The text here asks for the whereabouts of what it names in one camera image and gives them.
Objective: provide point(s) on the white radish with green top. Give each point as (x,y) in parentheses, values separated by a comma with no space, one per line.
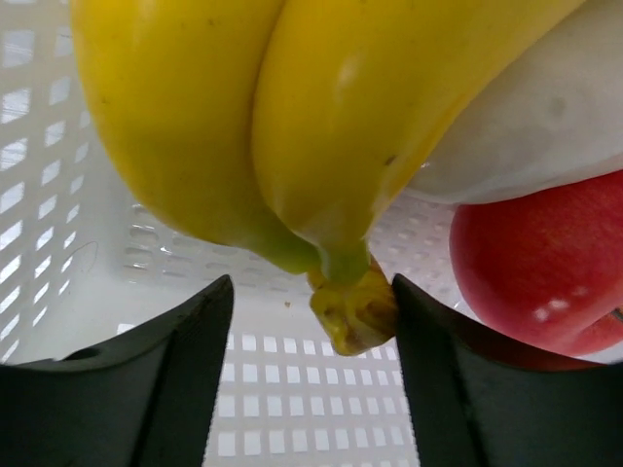
(552,117)

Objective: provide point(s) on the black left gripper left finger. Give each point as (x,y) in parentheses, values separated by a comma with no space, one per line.
(143,398)

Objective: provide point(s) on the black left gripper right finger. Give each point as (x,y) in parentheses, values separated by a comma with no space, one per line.
(479,398)

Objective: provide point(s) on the red apple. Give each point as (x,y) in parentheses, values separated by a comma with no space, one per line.
(546,269)

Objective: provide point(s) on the white perforated plastic basket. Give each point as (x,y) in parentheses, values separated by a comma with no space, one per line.
(83,261)

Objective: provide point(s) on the yellow banana bunch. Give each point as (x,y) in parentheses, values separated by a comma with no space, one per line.
(287,128)

